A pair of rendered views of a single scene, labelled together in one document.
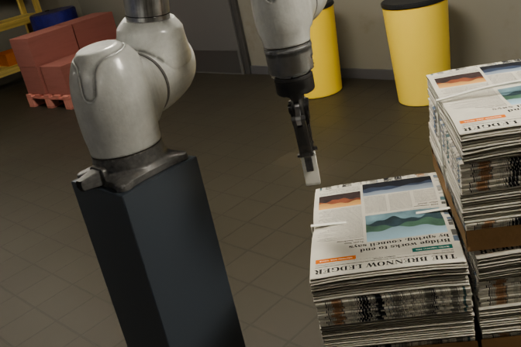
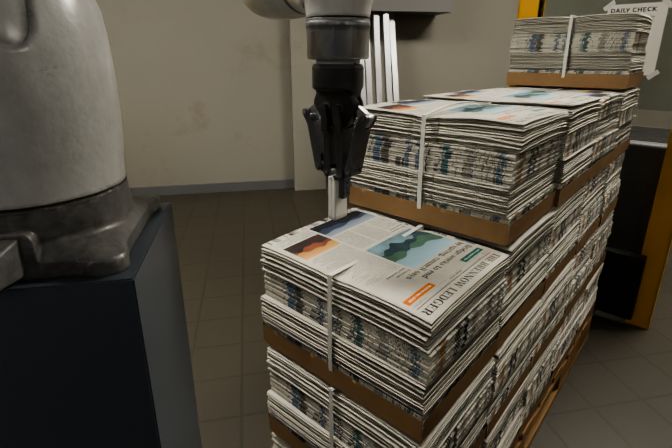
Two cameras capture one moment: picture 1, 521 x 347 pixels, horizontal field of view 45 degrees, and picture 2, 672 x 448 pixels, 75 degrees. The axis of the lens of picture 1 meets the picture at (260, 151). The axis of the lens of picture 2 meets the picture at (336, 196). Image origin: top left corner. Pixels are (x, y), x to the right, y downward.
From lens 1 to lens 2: 100 cm
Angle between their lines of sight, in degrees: 55
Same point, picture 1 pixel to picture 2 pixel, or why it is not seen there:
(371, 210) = (361, 244)
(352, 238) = (393, 270)
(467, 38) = not seen: hidden behind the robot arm
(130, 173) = (107, 233)
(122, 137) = (91, 147)
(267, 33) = not seen: outside the picture
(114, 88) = (79, 25)
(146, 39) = not seen: outside the picture
